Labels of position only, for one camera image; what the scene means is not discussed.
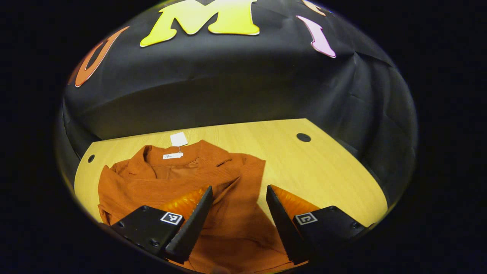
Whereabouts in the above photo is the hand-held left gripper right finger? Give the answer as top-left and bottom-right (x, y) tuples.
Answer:
(266, 185), (368, 265)

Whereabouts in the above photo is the orange knit jacket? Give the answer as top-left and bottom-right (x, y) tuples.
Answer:
(97, 132), (309, 274)

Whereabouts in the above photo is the black backdrop cloth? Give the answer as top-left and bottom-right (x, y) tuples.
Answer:
(55, 0), (419, 208)

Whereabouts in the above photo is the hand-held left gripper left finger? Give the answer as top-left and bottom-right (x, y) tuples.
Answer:
(111, 185), (213, 264)

